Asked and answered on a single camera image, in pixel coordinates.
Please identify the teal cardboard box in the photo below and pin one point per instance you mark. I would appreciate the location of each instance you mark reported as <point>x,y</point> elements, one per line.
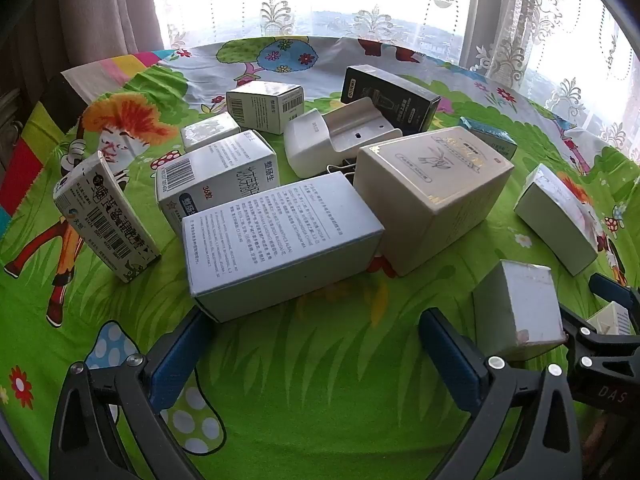
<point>492,140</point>

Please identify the white square box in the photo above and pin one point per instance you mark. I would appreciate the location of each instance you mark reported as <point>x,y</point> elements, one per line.
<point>515,310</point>

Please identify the black cardboard box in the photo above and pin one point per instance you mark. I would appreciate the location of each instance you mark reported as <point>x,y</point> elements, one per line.
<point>390,95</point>

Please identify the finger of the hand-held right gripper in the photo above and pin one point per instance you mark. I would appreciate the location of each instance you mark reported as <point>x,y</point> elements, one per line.
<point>582,337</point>
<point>612,292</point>

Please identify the cartoon printed bedsheet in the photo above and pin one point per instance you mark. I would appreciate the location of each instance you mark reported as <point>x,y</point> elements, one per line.
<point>320,385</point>

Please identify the small cream box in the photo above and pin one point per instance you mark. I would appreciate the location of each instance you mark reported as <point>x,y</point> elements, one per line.
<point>612,317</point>

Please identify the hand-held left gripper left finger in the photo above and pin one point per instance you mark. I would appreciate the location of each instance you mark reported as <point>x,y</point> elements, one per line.
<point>175,375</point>

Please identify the white box with barcode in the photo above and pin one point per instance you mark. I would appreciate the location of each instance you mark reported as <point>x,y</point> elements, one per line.
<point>260,107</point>

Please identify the white box with bold characters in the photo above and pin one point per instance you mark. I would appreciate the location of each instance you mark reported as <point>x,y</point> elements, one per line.
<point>105,220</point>

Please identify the cream box with gold print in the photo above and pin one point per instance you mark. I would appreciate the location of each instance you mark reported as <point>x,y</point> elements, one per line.
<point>430,195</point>

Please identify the white box with grey label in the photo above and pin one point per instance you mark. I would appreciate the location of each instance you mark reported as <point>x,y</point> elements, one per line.
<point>220,175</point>

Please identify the dark binder clip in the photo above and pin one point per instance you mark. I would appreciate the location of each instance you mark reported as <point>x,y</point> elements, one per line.
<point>336,169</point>

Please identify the pink curtain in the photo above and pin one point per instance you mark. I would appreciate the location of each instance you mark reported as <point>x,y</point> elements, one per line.
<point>110,10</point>

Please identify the small plain white box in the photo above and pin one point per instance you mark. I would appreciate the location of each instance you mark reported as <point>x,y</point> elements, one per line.
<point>210,132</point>

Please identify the white box with pink print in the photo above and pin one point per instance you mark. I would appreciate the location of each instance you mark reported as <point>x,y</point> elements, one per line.
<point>555,210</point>

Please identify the white plastic holder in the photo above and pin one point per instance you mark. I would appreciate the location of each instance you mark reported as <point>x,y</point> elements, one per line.
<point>310,145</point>

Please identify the large white text-printed box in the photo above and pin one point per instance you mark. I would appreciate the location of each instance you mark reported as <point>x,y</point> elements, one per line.
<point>280,245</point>

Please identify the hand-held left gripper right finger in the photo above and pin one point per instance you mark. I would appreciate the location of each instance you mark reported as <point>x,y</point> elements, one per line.
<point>450,365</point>

